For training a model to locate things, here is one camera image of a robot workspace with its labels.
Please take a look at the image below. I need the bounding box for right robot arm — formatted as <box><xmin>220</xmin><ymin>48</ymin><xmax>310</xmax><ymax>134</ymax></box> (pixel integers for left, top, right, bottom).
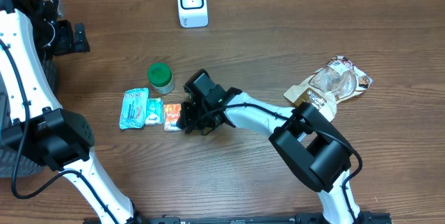
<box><xmin>178</xmin><ymin>69</ymin><xmax>362</xmax><ymax>223</ymax></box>

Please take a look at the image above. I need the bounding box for green lid jar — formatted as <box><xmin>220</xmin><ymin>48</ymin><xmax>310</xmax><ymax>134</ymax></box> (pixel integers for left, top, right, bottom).
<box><xmin>147</xmin><ymin>63</ymin><xmax>175</xmax><ymax>95</ymax></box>

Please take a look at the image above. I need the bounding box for white barcode scanner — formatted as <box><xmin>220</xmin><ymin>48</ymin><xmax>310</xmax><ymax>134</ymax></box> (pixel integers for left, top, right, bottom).
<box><xmin>177</xmin><ymin>0</ymin><xmax>209</xmax><ymax>28</ymax></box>

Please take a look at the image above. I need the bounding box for dark grey plastic basket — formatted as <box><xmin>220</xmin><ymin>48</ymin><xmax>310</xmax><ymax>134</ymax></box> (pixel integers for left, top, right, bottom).
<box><xmin>0</xmin><ymin>58</ymin><xmax>60</xmax><ymax>179</ymax></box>

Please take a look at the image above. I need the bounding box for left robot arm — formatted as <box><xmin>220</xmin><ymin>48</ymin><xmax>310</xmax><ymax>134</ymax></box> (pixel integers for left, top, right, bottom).
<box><xmin>1</xmin><ymin>0</ymin><xmax>143</xmax><ymax>223</ymax></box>

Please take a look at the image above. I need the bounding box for teal tissue pack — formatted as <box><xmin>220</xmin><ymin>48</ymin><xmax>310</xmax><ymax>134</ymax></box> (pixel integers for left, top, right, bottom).
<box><xmin>145</xmin><ymin>97</ymin><xmax>164</xmax><ymax>125</ymax></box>

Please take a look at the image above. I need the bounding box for orange tissue pack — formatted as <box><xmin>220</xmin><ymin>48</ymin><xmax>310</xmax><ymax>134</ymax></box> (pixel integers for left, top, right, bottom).
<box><xmin>164</xmin><ymin>104</ymin><xmax>181</xmax><ymax>131</ymax></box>

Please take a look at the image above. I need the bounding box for large teal wipes pack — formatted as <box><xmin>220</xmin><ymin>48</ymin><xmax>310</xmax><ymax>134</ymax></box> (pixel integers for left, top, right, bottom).
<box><xmin>119</xmin><ymin>88</ymin><xmax>149</xmax><ymax>130</ymax></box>

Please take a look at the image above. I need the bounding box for beige plastic pouch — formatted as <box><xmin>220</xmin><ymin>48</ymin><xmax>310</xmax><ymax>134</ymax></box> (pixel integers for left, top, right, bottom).
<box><xmin>284</xmin><ymin>56</ymin><xmax>373</xmax><ymax>122</ymax></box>

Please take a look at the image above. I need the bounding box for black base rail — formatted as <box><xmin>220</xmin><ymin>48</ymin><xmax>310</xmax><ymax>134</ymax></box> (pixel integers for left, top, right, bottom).
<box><xmin>83</xmin><ymin>211</ymin><xmax>392</xmax><ymax>224</ymax></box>

